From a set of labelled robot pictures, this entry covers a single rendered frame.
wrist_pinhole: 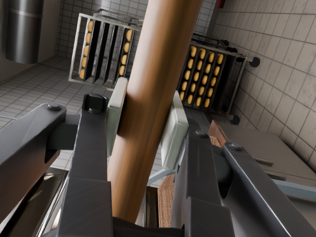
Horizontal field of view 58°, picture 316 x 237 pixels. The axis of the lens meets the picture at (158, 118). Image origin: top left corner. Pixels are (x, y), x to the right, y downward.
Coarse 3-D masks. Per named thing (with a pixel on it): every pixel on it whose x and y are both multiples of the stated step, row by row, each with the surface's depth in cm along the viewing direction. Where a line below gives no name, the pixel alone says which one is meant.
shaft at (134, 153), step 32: (160, 0) 15; (192, 0) 15; (160, 32) 16; (192, 32) 17; (160, 64) 16; (128, 96) 18; (160, 96) 17; (128, 128) 18; (160, 128) 18; (128, 160) 18; (128, 192) 19
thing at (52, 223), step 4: (64, 188) 154; (60, 196) 147; (60, 200) 144; (60, 204) 142; (56, 208) 138; (60, 208) 140; (56, 212) 136; (52, 216) 133; (56, 216) 134; (52, 220) 131; (56, 220) 134; (48, 224) 128; (52, 224) 128; (56, 224) 135; (48, 228) 126; (52, 228) 128; (44, 232) 123
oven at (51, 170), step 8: (48, 168) 191; (56, 168) 194; (152, 192) 196; (24, 200) 163; (152, 200) 188; (16, 208) 152; (152, 208) 180; (8, 216) 145; (152, 216) 173; (0, 224) 140; (8, 224) 144; (152, 224) 166; (0, 232) 135
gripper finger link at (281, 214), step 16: (224, 144) 14; (240, 160) 13; (240, 176) 12; (256, 176) 12; (224, 192) 14; (240, 192) 12; (256, 192) 11; (272, 192) 11; (240, 208) 12; (256, 208) 11; (272, 208) 10; (288, 208) 10; (240, 224) 11; (256, 224) 10; (272, 224) 10; (288, 224) 9; (304, 224) 9
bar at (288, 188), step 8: (176, 168) 116; (152, 176) 118; (160, 176) 118; (280, 184) 120; (288, 184) 122; (296, 184) 124; (288, 192) 122; (296, 192) 122; (304, 192) 122; (312, 192) 122
